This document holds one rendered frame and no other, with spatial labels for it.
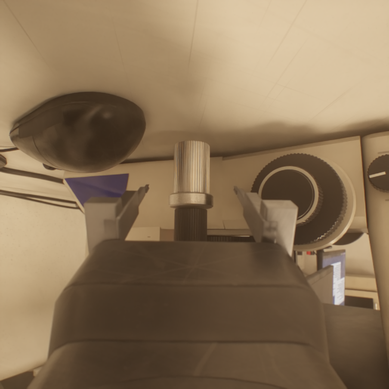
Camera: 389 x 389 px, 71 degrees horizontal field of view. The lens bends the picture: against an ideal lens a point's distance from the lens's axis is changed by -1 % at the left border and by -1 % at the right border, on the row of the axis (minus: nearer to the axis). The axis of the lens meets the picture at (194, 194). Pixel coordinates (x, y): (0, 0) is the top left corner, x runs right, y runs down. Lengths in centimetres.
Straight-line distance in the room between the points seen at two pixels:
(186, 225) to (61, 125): 10
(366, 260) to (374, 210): 271
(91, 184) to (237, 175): 16
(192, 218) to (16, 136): 13
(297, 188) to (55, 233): 65
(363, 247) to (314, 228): 273
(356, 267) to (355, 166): 272
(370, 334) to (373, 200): 17
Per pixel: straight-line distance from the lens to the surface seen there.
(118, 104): 17
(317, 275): 83
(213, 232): 28
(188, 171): 20
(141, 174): 29
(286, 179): 19
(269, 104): 18
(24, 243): 73
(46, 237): 75
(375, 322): 40
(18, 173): 41
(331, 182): 20
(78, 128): 17
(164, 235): 30
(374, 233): 22
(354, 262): 294
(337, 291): 183
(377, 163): 22
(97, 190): 32
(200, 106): 18
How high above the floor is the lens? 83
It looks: 8 degrees down
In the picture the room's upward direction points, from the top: 179 degrees counter-clockwise
